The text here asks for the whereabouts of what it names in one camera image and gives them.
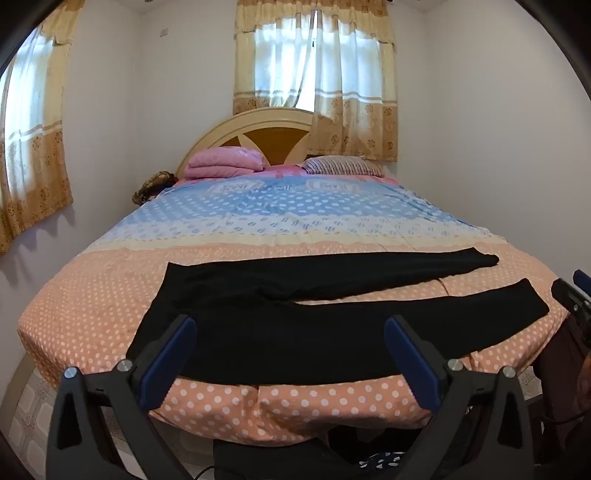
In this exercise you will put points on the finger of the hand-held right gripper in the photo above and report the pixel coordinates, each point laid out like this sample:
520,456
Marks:
582,280
572,302

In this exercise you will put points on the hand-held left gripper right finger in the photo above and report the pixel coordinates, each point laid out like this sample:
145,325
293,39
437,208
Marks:
413,364

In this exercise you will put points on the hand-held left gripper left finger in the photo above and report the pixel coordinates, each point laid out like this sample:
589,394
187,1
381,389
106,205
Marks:
168,364

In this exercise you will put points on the black pants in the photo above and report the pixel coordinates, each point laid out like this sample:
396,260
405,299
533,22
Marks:
286,327

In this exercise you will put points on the blue dotted cloth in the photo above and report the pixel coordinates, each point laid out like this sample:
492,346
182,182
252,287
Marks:
381,458

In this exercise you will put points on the brown patterned bag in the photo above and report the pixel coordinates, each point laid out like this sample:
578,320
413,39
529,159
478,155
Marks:
152,185

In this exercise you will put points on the bed with polka dot sheet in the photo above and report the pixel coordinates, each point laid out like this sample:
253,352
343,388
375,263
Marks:
286,221

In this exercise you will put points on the folded pink blanket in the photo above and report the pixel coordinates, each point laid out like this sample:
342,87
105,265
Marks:
221,162

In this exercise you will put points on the striped pillow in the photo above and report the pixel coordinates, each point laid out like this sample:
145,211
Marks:
344,165

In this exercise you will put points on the cream wooden headboard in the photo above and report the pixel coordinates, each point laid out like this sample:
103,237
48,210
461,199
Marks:
272,138

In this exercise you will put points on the beige floral window curtain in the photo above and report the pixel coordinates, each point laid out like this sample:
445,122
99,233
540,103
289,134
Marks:
34,152
355,92

